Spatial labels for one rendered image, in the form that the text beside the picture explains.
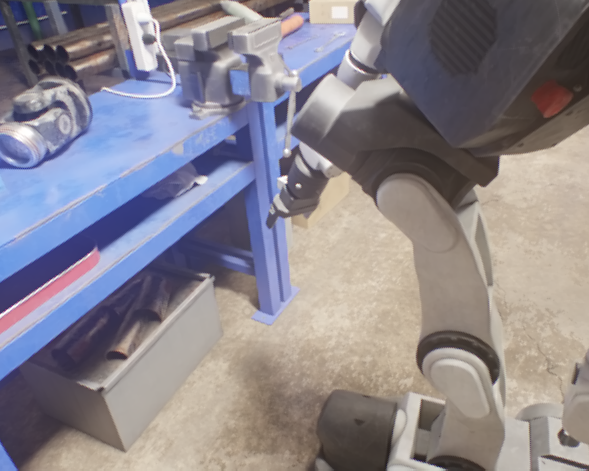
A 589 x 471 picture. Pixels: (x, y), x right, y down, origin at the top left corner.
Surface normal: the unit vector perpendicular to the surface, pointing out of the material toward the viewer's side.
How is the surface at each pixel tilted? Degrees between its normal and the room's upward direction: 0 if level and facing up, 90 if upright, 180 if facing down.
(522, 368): 0
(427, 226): 90
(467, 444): 90
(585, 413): 93
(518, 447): 0
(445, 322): 90
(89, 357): 0
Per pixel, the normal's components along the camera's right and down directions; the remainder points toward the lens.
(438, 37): -0.85, 0.27
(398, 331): -0.07, -0.83
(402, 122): -0.36, 0.54
